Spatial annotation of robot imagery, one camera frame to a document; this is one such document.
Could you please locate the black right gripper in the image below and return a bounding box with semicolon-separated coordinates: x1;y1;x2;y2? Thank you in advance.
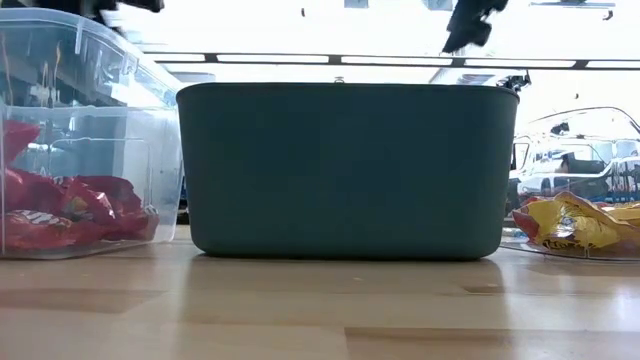
441;0;511;55

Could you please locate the red Skittles candy bag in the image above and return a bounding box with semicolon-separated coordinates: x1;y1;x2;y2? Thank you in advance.
58;175;119;227
99;209;161;243
0;119;42;169
0;167;71;216
74;174;146;216
0;208;104;252

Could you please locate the yellow Sour Patch candy bag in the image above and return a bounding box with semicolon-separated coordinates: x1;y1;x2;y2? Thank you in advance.
510;192;566;246
599;202;640;229
542;191;640;254

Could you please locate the small black background fixture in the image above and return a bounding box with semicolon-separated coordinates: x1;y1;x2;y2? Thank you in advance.
499;72;532;92

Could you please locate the clear plastic bin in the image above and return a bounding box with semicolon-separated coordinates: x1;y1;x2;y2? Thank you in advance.
499;105;640;264
0;7;185;261

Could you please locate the teal plastic bin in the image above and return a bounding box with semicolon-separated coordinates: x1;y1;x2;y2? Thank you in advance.
175;82;521;261

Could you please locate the black background rail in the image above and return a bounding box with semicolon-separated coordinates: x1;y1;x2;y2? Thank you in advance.
144;51;640;71

